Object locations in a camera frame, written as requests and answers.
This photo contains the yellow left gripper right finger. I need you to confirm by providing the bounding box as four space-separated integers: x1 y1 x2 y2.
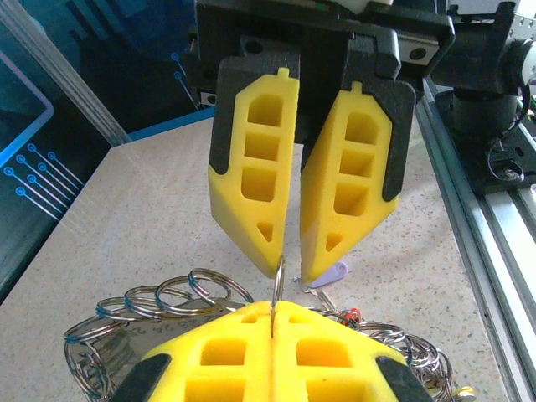
271 301 436 402

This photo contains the thin black wire loop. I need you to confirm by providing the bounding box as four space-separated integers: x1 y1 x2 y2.
485 137 527 183

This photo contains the blue circuit-print acrylic panel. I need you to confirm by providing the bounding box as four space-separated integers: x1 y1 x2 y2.
41 0 219 126

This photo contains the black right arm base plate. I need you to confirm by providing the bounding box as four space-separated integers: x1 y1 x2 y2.
471 121 536 193

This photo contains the long aluminium base rail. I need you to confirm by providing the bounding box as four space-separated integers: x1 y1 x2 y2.
416 79 536 402

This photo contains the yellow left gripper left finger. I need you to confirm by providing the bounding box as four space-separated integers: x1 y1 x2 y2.
109 300 274 402

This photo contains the aluminium frame post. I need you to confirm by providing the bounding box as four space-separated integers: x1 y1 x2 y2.
0 0 133 146

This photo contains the metal keyring chain with plate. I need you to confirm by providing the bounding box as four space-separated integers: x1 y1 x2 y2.
62 255 477 402

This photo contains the blue table edge strip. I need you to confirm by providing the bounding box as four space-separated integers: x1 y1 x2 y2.
125 109 215 143

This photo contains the key with lilac tag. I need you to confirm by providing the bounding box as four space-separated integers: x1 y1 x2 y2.
299 261 349 294

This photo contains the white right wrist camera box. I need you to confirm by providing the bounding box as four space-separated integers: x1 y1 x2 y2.
337 0 397 12

